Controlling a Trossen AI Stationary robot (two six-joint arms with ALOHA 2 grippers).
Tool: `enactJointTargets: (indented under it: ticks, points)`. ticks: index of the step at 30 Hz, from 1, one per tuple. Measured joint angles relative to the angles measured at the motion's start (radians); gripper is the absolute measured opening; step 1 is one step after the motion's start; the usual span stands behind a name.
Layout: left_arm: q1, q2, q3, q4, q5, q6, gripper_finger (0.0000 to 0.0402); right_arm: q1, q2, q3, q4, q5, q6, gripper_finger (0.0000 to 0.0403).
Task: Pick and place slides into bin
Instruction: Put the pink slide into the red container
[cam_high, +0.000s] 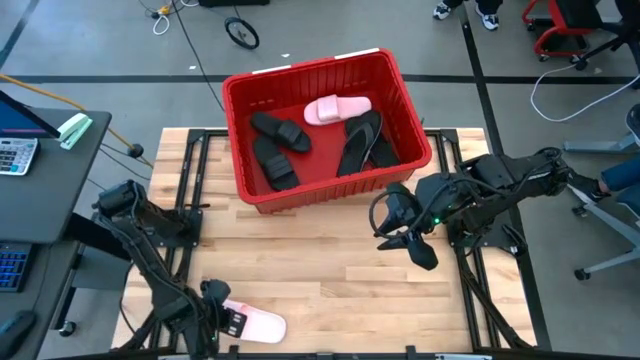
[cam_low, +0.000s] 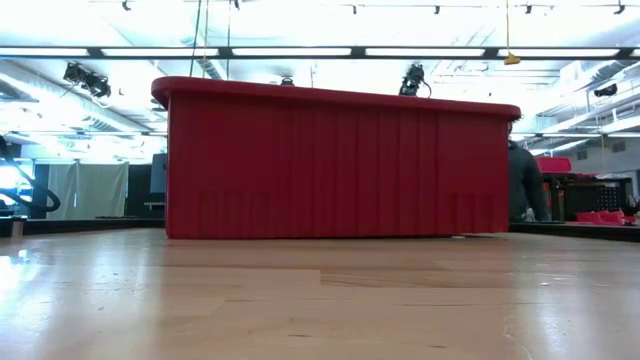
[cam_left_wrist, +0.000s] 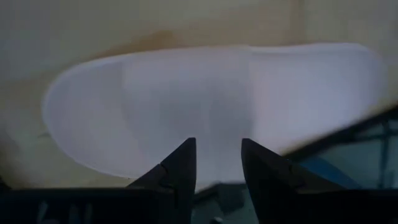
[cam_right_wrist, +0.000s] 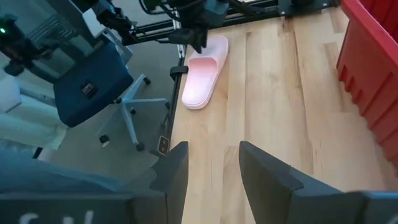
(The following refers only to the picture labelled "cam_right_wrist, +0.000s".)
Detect red plastic bin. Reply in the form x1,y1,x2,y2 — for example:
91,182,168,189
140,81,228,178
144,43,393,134
336,0,398,171

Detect black table edge rail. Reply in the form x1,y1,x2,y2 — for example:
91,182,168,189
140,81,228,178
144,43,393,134
149,43,189,157

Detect pink slide sandal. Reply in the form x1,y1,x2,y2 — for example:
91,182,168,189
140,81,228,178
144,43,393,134
181,34,229,111

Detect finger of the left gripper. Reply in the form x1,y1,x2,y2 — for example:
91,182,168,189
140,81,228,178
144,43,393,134
169,28,191,45
188,27,209,54

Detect white upholstered furniture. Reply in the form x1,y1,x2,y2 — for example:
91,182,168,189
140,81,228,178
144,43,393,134
0,74,68,151

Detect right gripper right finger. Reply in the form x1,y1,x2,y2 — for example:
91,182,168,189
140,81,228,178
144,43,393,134
238,140,364,224

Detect blue office chair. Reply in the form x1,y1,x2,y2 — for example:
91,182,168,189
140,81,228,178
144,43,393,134
52,40,170,153

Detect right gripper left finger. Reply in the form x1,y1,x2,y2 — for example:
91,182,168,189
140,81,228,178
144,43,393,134
149,141,190,224

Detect black device with green light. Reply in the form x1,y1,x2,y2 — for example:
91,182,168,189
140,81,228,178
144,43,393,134
0,14,50,77

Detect white box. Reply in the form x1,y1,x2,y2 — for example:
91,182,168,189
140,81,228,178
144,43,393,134
81,8,107,39

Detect grey cabinet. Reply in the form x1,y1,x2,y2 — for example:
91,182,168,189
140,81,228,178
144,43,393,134
18,0,134,85

